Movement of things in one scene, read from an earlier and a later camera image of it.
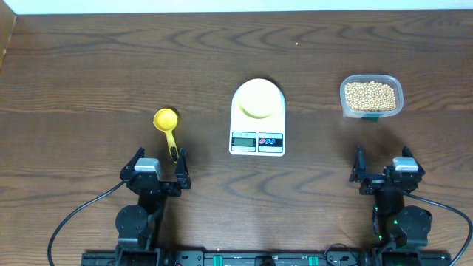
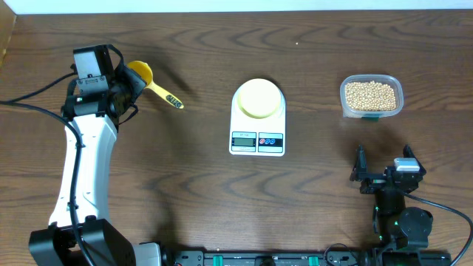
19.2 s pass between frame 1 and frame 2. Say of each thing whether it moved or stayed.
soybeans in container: stayed
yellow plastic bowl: stayed
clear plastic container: stayed
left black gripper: moved
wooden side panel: stayed
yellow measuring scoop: moved
